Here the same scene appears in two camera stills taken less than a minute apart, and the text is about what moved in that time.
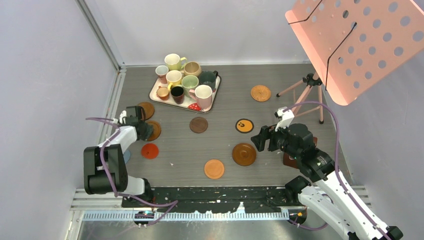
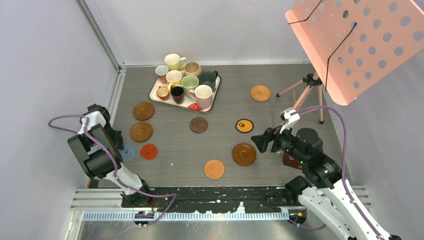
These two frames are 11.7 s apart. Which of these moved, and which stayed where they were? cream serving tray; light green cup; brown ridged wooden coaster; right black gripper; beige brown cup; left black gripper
Moved: brown ridged wooden coaster; left black gripper
Stayed: beige brown cup; right black gripper; cream serving tray; light green cup
